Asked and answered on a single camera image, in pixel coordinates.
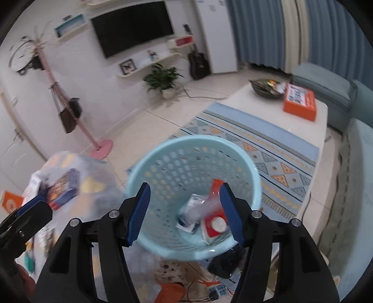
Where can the orange box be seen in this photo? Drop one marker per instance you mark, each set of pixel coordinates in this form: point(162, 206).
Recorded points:
point(300, 100)

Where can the white power strip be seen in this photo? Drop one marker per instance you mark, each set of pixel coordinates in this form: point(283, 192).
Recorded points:
point(217, 290)

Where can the panda wall clock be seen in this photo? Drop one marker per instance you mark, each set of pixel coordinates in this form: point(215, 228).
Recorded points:
point(22, 55)

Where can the long white wall shelf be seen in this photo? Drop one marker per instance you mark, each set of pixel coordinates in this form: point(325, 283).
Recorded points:
point(137, 70)

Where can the black hanging bag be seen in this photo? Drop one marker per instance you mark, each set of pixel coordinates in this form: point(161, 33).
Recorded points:
point(75, 107)

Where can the green potted plant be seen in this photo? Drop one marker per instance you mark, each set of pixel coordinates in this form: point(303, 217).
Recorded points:
point(161, 77)

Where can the small black hanging pouch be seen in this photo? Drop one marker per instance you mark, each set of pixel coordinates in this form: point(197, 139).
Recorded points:
point(37, 62)

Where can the black flat television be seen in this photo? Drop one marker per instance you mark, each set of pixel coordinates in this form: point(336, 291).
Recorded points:
point(131, 26)

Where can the orange white packet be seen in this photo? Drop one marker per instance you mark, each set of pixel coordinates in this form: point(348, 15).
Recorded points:
point(11, 202)

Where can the dark bowl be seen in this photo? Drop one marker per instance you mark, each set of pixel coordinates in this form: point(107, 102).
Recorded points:
point(266, 91)

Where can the round table with fan-pattern tablecloth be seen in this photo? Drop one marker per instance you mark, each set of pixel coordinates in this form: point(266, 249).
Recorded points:
point(96, 180)

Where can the white coffee table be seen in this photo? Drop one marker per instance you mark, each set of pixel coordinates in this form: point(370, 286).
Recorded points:
point(262, 110)

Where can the blue curtain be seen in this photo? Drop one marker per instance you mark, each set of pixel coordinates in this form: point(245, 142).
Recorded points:
point(335, 38)
point(256, 32)

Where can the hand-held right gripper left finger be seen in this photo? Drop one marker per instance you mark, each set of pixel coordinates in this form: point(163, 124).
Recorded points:
point(138, 214)

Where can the spotted beige cloth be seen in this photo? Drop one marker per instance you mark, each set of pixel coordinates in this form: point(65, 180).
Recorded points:
point(177, 271)

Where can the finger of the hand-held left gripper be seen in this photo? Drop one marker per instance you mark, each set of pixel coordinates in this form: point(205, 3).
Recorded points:
point(30, 205)

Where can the person's left hand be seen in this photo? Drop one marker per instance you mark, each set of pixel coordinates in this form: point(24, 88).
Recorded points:
point(25, 278)

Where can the red white packet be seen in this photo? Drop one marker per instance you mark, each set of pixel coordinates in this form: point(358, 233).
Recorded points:
point(210, 230)

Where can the blue printed box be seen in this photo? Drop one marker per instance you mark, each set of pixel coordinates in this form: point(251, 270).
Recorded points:
point(62, 189)

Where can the clear plastic bag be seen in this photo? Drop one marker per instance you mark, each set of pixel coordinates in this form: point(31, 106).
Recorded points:
point(208, 207)

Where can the pink coat rack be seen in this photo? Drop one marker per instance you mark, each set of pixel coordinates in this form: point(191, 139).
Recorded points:
point(87, 131)

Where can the orange round object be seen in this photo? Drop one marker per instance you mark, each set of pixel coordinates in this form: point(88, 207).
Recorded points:
point(170, 294)

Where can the red white drawer shelf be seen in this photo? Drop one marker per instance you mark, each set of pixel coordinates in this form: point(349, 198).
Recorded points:
point(183, 41)

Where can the brown hanging bag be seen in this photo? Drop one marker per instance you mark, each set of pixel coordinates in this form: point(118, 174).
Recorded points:
point(67, 119)

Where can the light blue plastic basket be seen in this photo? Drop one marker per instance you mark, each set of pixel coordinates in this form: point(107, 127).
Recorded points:
point(174, 163)

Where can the beige curtain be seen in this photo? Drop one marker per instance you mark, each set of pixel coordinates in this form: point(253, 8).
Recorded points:
point(295, 35)

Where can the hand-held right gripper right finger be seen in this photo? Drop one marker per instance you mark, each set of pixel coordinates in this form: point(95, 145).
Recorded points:
point(231, 215)

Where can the blue white box shelf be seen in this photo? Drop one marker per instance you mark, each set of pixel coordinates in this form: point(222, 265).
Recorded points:
point(70, 24)

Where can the black butterfly picture frame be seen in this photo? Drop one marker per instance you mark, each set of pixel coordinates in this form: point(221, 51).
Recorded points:
point(127, 66)

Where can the white refrigerator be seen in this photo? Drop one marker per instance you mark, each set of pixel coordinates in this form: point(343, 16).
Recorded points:
point(215, 35)

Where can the black guitar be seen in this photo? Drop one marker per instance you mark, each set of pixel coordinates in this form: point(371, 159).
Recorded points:
point(199, 65)

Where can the black glossy object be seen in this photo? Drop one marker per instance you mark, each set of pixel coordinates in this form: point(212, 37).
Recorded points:
point(223, 263)

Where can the teal sofa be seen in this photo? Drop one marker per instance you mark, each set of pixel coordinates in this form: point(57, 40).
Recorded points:
point(320, 84)

